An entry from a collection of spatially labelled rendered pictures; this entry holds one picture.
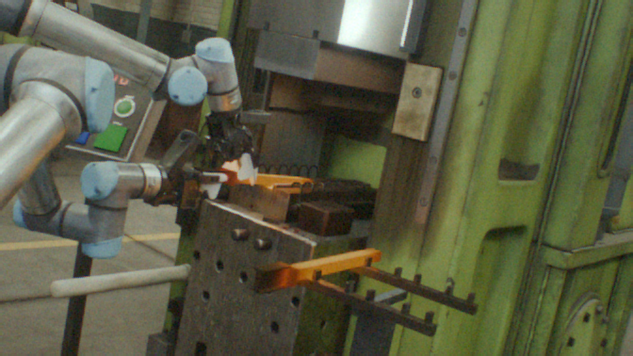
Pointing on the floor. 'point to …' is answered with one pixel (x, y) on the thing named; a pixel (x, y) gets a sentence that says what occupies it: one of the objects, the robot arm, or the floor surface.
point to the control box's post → (75, 304)
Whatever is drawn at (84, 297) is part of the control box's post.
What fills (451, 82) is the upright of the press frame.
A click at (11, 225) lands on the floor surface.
